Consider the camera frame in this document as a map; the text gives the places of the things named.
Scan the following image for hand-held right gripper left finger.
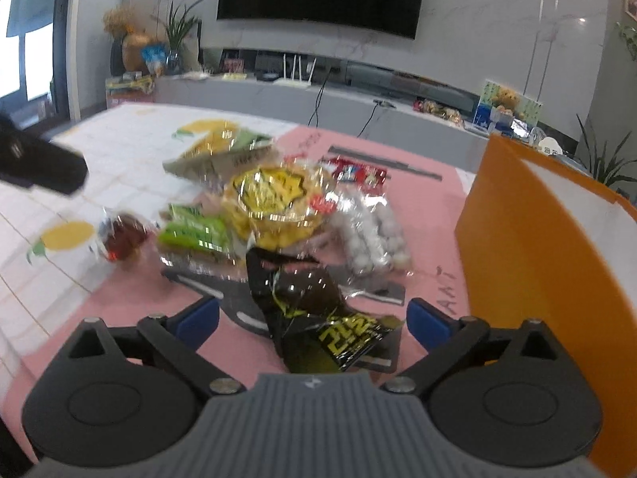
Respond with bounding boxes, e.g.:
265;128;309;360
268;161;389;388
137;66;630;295
68;297;246;394

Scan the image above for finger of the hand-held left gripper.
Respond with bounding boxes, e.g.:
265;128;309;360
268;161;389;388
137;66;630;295
0;112;89;195

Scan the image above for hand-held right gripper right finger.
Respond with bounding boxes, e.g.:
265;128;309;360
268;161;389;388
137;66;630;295
382;298;558;394

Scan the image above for black yellow snack packet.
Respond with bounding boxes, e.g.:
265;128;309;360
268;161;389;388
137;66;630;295
245;248;405;374

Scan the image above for orange box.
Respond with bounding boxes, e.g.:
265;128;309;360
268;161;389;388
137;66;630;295
455;134;637;469

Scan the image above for pile of wrapped snacks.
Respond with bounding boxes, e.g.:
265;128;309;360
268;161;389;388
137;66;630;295
413;100;466;125

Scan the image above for lemon print tablecloth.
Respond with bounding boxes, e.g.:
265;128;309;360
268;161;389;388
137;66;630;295
0;102;299;384

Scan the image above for clear bag of white balls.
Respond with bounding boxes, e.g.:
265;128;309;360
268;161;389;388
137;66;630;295
328;194;414;280

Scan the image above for brown candy packet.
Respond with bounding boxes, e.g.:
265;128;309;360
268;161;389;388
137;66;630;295
92;212;152;264

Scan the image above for yellow striped packets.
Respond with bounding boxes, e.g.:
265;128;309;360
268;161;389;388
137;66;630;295
104;74;152;95

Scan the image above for window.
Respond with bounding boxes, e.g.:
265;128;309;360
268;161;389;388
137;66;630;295
0;0;57;100

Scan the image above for clear yellow snack bag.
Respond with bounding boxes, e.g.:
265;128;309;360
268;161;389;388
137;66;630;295
221;159;344;252

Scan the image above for blue snack bags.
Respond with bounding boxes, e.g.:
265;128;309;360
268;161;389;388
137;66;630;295
142;45;167;75

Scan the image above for dried flower bouquet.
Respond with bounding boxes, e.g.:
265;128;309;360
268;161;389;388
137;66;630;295
102;6;152;73

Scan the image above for green white snack packet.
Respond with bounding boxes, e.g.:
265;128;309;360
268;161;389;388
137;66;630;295
163;128;276;182

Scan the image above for red snack packet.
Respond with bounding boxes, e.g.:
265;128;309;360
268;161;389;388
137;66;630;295
322;157;389;187

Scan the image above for green plant in vase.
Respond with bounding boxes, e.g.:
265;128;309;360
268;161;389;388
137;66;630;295
152;0;210;75

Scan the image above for grey television cabinet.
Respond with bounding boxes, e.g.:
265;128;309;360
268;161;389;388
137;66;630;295
154;47;493;160

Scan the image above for spiky potted plant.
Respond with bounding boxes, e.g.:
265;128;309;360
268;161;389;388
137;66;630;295
574;114;637;195

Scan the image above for white router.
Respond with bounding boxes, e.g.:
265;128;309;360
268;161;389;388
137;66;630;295
274;52;319;88

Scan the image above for hanging green plant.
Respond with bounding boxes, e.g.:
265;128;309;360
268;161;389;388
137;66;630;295
614;22;637;61

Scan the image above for black cable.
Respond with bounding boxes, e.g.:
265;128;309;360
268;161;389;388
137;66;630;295
356;100;394;140
307;67;332;127

